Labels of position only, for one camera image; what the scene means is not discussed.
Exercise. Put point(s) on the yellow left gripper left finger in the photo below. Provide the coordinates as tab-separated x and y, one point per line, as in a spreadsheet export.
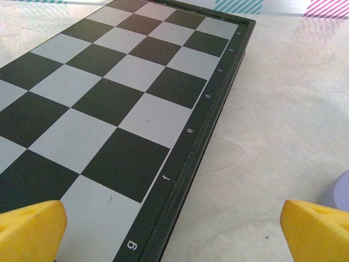
27	234

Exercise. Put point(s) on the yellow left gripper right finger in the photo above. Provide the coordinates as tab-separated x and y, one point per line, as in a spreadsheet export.
313	234

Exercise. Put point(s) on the pink oval piece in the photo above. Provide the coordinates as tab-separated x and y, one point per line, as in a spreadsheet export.
340	191

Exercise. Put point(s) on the black and white chessboard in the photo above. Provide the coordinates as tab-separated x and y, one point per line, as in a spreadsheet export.
109	109

